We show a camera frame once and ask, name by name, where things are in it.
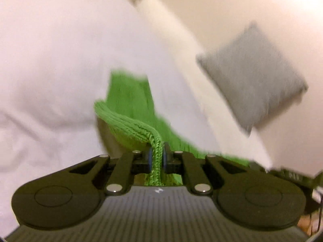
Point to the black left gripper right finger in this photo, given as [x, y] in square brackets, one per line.
[248, 197]

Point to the white bed duvet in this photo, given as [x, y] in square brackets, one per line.
[56, 60]

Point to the green knitted sweater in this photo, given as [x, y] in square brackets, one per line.
[128, 112]

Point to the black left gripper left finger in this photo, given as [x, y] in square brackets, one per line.
[72, 195]

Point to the grey square pillow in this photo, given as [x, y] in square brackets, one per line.
[253, 76]

